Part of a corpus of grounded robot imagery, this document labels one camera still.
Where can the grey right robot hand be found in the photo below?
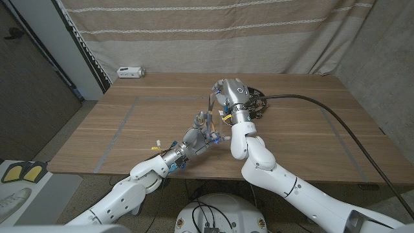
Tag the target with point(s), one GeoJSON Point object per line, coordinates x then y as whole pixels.
{"type": "Point", "coordinates": [237, 94]}

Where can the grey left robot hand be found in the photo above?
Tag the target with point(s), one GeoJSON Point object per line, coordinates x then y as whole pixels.
{"type": "Point", "coordinates": [194, 142]}

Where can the clear tape strip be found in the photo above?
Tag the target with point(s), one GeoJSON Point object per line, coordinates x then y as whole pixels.
{"type": "Point", "coordinates": [223, 127]}

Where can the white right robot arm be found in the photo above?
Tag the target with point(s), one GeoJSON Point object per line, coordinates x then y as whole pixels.
{"type": "Point", "coordinates": [291, 191]}

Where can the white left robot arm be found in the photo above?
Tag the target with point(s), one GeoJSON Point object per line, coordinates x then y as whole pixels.
{"type": "Point", "coordinates": [129, 191]}

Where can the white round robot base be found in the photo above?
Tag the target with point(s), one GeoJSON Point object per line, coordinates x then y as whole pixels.
{"type": "Point", "coordinates": [223, 210]}

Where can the black half-moon tambourine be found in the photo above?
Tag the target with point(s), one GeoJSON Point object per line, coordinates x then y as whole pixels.
{"type": "Point", "coordinates": [260, 106]}

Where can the beige striped curtain backdrop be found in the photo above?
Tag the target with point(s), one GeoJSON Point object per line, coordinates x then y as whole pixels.
{"type": "Point", "coordinates": [210, 48]}

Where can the white power box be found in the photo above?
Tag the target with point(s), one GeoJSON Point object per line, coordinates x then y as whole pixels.
{"type": "Point", "coordinates": [127, 72]}

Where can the grey floor mat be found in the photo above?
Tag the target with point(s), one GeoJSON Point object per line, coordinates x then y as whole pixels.
{"type": "Point", "coordinates": [55, 191]}

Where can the yellow black foot pedal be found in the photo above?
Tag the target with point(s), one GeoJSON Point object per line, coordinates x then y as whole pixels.
{"type": "Point", "coordinates": [13, 173]}
{"type": "Point", "coordinates": [34, 172]}

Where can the dark wooden door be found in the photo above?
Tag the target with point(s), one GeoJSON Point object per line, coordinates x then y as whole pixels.
{"type": "Point", "coordinates": [32, 97]}

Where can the white shoe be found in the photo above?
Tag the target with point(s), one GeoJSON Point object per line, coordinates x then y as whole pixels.
{"type": "Point", "coordinates": [11, 200]}

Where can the white floor board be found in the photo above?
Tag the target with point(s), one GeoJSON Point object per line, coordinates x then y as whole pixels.
{"type": "Point", "coordinates": [6, 187]}

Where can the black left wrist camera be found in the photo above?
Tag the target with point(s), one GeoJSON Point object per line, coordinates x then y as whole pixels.
{"type": "Point", "coordinates": [182, 163]}

